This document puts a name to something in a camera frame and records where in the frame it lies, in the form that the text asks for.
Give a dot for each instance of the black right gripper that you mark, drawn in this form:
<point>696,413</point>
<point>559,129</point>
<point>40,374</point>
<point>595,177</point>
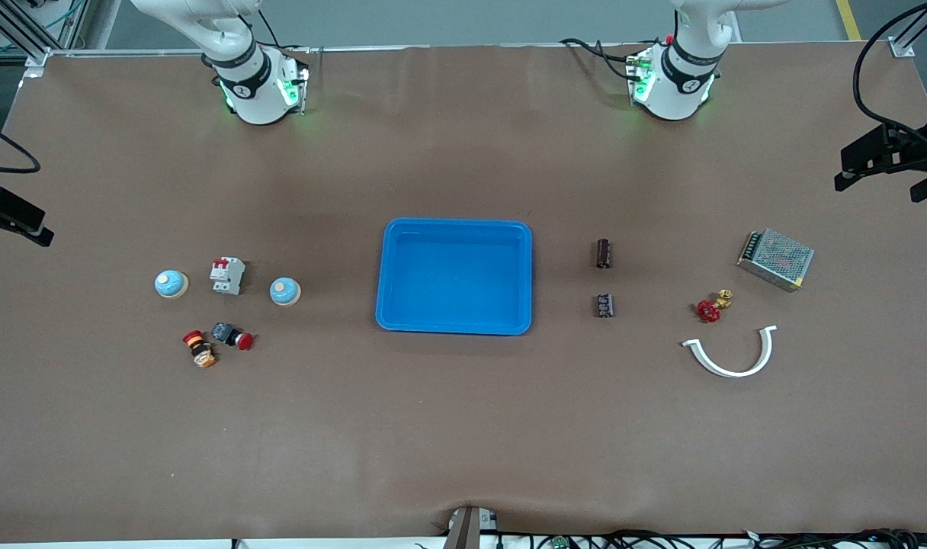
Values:
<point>2,207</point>

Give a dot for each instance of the light blue desk bell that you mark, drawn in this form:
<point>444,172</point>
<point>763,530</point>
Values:
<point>285,290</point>
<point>170,283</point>

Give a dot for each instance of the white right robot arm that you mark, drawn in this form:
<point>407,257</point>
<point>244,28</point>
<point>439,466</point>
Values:
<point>258,91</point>

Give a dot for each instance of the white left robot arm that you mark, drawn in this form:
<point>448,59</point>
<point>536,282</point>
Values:
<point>677,84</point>

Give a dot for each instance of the metal mesh power supply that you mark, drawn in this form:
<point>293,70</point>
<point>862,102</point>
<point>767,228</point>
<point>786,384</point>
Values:
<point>776,259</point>

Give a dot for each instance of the white red circuit breaker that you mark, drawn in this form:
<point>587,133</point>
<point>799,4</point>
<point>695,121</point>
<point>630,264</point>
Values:
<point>227,276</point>

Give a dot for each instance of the red push button orange block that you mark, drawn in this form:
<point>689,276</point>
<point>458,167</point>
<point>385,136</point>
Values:
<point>203,354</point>

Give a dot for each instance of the red push button blue block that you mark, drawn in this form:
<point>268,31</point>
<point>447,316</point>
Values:
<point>223,332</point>

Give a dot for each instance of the white curved plastic strip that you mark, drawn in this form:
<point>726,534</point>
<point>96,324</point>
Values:
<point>734,374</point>

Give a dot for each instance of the blue plastic tray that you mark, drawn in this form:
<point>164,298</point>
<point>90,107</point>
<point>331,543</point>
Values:
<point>456,282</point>

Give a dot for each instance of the large table cover mat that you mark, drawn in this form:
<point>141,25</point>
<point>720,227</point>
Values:
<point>463,427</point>

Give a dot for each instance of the aluminium frame post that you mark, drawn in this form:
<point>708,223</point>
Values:
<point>33,57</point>
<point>902,47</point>

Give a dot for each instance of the brown camera stand post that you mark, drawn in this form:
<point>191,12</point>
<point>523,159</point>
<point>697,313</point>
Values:
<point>465,530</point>

